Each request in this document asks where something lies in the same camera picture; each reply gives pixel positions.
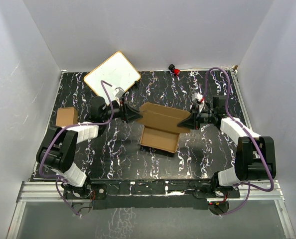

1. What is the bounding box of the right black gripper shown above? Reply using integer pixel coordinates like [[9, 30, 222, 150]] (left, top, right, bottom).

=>
[[177, 104, 217, 130]]

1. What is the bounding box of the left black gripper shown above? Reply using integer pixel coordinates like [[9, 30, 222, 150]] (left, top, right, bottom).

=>
[[101, 98, 143, 124]]

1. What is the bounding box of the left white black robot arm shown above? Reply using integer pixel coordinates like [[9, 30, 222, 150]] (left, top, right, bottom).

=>
[[36, 96, 143, 199]]

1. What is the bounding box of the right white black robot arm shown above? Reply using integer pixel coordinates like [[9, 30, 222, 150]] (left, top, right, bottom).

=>
[[178, 93, 276, 198]]

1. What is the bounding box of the folded brown cardboard box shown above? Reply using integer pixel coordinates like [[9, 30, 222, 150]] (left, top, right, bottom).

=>
[[55, 107, 78, 127]]

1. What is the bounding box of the red and black knob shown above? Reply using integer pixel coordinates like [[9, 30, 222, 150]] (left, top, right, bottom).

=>
[[168, 64, 181, 76]]

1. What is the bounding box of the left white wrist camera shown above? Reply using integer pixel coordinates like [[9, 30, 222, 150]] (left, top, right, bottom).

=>
[[113, 87, 125, 100]]

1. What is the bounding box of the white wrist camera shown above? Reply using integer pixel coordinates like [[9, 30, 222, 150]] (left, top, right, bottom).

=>
[[113, 87, 125, 100], [192, 92, 205, 113]]

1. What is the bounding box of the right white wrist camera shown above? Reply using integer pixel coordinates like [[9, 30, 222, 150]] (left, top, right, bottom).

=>
[[192, 92, 205, 113]]

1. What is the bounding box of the white board with wooden frame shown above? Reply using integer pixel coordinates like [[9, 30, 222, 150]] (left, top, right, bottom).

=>
[[84, 51, 141, 104]]

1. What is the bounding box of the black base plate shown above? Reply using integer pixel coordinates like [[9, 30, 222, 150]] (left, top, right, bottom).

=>
[[63, 179, 240, 210]]

